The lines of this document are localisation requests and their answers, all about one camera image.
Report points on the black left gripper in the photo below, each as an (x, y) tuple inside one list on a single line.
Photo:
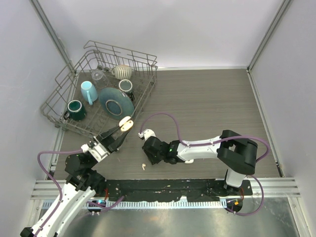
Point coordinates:
[(106, 139)]

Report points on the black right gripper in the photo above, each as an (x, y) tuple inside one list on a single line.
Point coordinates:
[(153, 160)]

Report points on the beige earbud charging case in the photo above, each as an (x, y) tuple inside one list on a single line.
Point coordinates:
[(126, 124)]

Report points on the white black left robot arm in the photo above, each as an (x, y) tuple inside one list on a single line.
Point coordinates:
[(81, 184)]

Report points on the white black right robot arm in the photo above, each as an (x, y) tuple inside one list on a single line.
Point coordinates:
[(235, 151)]

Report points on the teal ceramic plate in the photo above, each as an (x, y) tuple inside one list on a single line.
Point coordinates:
[(115, 103)]

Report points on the dark green mug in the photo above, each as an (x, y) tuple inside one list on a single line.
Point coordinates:
[(75, 110)]

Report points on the light blue mug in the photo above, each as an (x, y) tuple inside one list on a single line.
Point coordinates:
[(89, 92)]

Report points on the white rimmed teal cup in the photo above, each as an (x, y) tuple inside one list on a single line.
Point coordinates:
[(125, 86)]

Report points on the clear drinking glass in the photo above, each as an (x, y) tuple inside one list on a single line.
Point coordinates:
[(99, 78)]

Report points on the striped beige mug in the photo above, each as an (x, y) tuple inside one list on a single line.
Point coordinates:
[(122, 72)]

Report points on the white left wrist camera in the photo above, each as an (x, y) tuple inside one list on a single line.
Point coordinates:
[(98, 151)]

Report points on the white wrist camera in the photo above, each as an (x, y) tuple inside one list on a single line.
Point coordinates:
[(146, 134), (98, 151)]

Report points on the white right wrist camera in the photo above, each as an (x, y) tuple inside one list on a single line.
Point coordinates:
[(146, 134)]

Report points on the grey wire dish rack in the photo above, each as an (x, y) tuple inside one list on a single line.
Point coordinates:
[(103, 57)]

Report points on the white cable duct strip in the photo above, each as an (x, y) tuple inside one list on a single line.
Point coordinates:
[(182, 204)]

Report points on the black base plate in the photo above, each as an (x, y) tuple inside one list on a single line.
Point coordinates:
[(168, 190)]

